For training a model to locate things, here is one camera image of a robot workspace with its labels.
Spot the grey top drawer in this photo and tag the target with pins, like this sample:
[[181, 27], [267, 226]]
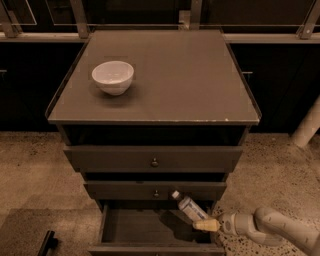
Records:
[[148, 159]]

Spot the grey open bottom drawer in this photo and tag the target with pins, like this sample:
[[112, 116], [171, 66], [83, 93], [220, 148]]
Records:
[[151, 230]]

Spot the grey drawer cabinet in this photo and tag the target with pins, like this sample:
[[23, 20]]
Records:
[[187, 90]]

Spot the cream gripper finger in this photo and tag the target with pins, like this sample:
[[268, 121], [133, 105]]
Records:
[[210, 225]]

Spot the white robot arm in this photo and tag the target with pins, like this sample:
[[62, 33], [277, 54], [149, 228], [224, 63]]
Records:
[[272, 203]]

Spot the grey middle drawer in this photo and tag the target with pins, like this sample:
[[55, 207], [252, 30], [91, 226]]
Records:
[[153, 190]]

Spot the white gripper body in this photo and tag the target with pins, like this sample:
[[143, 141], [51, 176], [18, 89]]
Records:
[[229, 224]]

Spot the black bar object on floor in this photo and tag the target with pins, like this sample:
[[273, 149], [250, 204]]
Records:
[[49, 242]]

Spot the metal railing frame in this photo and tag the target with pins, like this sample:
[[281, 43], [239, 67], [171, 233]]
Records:
[[252, 23]]

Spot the clear blue-label plastic bottle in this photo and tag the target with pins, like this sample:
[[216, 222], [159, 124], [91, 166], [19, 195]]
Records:
[[192, 210]]

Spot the white ceramic bowl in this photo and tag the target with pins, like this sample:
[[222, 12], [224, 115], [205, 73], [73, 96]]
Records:
[[113, 77]]

